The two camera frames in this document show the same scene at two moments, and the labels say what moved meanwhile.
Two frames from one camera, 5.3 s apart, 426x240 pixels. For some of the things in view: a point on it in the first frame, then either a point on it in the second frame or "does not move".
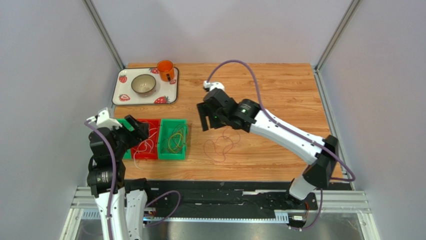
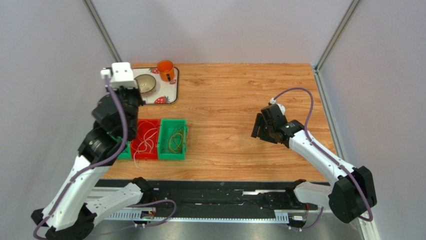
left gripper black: x=143 y=127 to x=133 y=91
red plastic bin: x=147 y=149 does not move
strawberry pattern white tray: x=166 y=92 does not move
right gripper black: x=206 y=108 to x=266 y=129
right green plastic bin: x=172 y=139 does not move
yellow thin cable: x=175 y=142 does not move
